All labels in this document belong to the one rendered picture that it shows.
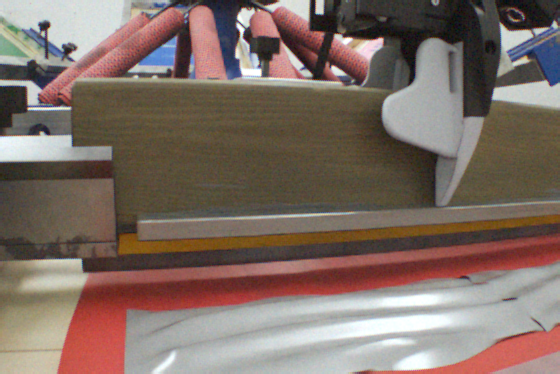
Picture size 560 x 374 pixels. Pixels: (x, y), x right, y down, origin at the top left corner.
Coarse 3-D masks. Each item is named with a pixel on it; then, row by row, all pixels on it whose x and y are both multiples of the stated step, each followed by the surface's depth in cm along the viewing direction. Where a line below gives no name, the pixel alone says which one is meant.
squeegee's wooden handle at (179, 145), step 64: (128, 128) 20; (192, 128) 21; (256, 128) 22; (320, 128) 23; (384, 128) 24; (512, 128) 27; (128, 192) 21; (192, 192) 22; (256, 192) 23; (320, 192) 24; (384, 192) 25; (512, 192) 28
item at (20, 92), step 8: (0, 88) 27; (8, 88) 27; (16, 88) 28; (24, 88) 29; (0, 96) 27; (8, 96) 27; (16, 96) 28; (24, 96) 29; (0, 104) 27; (8, 104) 28; (16, 104) 28; (24, 104) 29; (0, 112) 27; (8, 112) 28; (16, 112) 28; (24, 112) 30; (0, 120) 28; (8, 120) 29; (0, 128) 28; (0, 136) 29
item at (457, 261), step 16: (512, 240) 32; (528, 240) 32; (544, 240) 32; (432, 256) 28; (448, 256) 28; (464, 256) 28; (480, 256) 28; (496, 256) 28; (512, 256) 28; (528, 256) 29; (544, 256) 29; (448, 272) 26; (464, 272) 26
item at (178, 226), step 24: (144, 216) 20; (168, 216) 21; (192, 216) 21; (216, 216) 21; (240, 216) 21; (264, 216) 22; (288, 216) 22; (312, 216) 22; (336, 216) 23; (360, 216) 23; (384, 216) 24; (408, 216) 24; (432, 216) 25; (456, 216) 25; (480, 216) 26; (504, 216) 26; (528, 216) 27; (144, 240) 20
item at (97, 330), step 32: (352, 256) 28; (384, 256) 28; (416, 256) 28; (96, 288) 21; (128, 288) 22; (160, 288) 22; (192, 288) 22; (224, 288) 22; (256, 288) 23; (288, 288) 23; (320, 288) 23; (352, 288) 23; (96, 320) 18; (64, 352) 16; (96, 352) 16; (480, 352) 17; (512, 352) 17; (544, 352) 16
